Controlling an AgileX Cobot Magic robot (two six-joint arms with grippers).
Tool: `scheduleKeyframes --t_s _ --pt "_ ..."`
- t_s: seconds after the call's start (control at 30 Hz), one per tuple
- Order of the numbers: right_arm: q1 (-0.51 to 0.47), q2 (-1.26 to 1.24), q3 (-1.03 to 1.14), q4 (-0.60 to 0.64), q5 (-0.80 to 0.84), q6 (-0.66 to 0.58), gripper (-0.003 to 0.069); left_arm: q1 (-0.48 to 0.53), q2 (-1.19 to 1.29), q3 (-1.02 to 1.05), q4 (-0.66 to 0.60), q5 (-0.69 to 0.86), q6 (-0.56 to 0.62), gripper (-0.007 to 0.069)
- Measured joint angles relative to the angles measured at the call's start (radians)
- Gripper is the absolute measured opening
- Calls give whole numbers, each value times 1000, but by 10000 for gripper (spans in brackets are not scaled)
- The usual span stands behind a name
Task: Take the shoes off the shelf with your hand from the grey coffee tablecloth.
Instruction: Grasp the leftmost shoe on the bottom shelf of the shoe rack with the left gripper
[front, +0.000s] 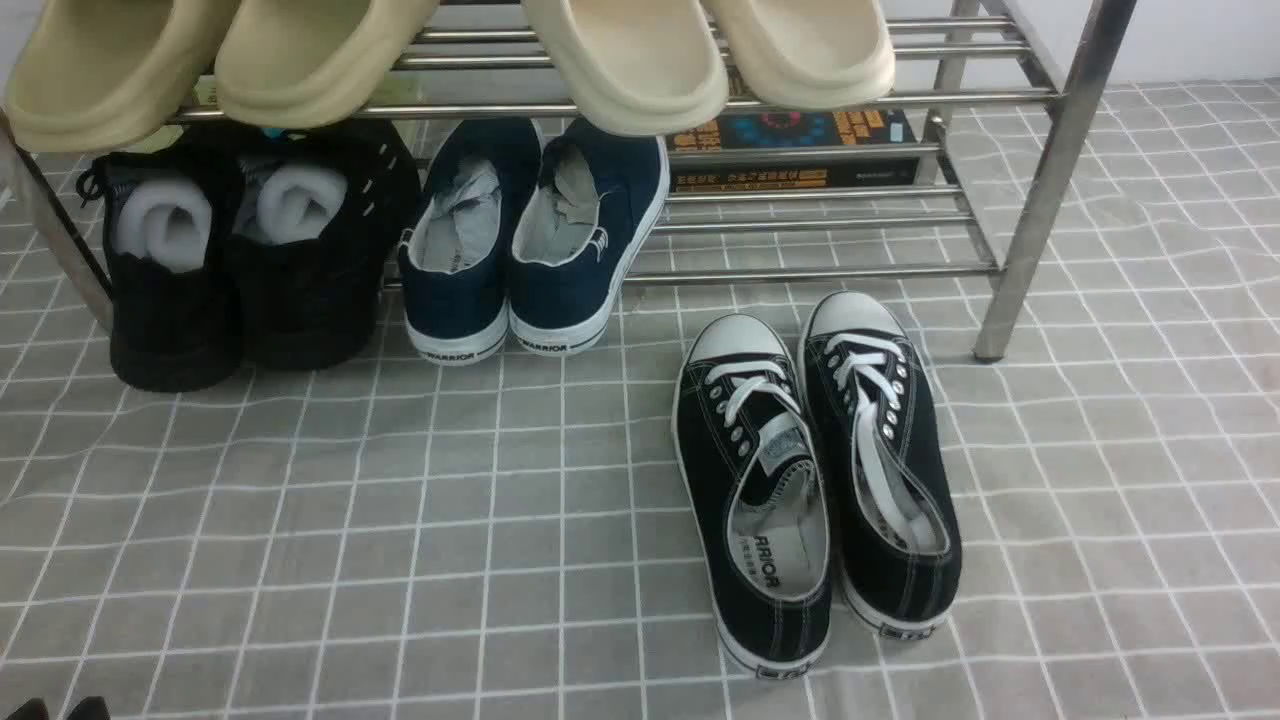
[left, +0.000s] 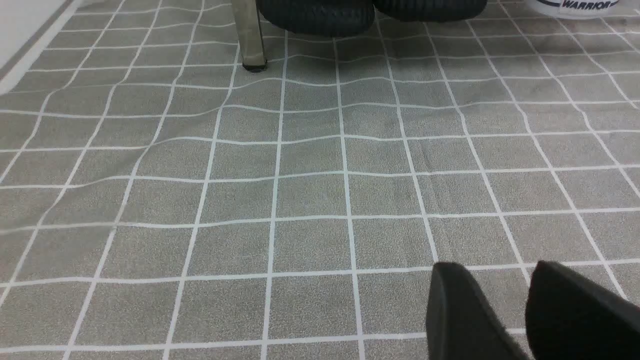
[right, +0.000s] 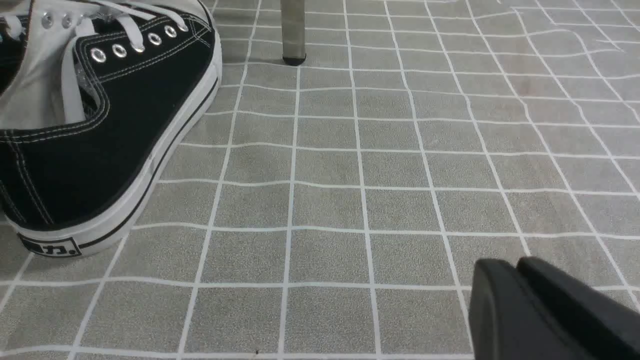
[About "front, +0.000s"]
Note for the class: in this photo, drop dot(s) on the green and blue book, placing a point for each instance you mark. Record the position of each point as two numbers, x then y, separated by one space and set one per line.
395 87

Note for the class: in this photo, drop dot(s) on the black canvas laced sneaker left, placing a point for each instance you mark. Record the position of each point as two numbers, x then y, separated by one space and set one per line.
749 461

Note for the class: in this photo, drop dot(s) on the cream foam slipper right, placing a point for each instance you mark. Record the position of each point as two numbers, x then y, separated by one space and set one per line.
809 55

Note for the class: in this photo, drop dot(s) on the stainless steel shoe rack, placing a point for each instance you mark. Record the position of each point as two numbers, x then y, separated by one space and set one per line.
972 29

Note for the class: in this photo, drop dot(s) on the white foam roll in right sneaker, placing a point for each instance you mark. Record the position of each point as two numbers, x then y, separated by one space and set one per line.
296 203

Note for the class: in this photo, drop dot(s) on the black canvas laced sneaker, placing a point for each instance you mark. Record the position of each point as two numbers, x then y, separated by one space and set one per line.
871 405
749 461

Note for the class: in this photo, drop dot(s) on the navy canvas shoe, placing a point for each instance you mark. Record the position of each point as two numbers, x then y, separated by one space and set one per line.
452 255
597 197

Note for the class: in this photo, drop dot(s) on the cream foam slipper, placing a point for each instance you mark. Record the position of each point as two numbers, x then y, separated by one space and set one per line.
809 55
635 68

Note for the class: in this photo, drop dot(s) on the yellow foam slipper far left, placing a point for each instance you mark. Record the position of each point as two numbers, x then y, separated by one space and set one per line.
101 75

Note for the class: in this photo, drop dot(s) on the grey checked floor cloth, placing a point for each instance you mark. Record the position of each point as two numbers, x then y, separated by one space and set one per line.
512 540

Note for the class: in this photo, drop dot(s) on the yellow foam slipper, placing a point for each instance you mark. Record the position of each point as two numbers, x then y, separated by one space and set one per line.
308 64
101 75

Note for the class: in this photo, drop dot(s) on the white foam roll in sneaker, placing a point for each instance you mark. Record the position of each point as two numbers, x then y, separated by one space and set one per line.
167 220
296 203

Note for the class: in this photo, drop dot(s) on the black canvas laced sneaker right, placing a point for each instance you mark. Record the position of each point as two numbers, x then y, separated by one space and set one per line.
871 405

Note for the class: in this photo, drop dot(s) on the white foam roll in left sneaker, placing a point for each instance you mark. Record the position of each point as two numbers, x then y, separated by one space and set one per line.
167 220

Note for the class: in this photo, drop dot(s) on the navy canvas shoe left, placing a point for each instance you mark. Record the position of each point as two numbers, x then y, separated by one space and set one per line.
452 255

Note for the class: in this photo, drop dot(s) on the navy canvas shoe right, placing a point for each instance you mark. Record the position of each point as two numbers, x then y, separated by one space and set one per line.
597 197

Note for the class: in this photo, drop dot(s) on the black book with orange text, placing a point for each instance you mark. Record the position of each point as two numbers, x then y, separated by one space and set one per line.
795 150

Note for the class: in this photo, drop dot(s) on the black knit sneaker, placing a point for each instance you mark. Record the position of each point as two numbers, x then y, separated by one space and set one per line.
309 305
170 332

